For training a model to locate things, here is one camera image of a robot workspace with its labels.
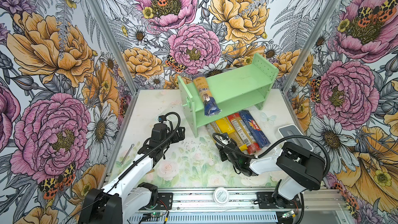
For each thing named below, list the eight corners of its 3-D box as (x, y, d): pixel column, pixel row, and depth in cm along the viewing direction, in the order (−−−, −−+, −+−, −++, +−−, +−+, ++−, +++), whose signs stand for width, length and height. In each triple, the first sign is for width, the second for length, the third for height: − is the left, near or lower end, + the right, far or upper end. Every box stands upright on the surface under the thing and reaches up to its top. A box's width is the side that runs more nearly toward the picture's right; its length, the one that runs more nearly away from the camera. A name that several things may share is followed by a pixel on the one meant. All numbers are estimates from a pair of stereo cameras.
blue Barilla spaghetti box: (258, 148, 93) (261, 145, 90) (239, 115, 109) (240, 111, 106) (267, 145, 94) (270, 142, 91) (247, 112, 110) (248, 108, 107)
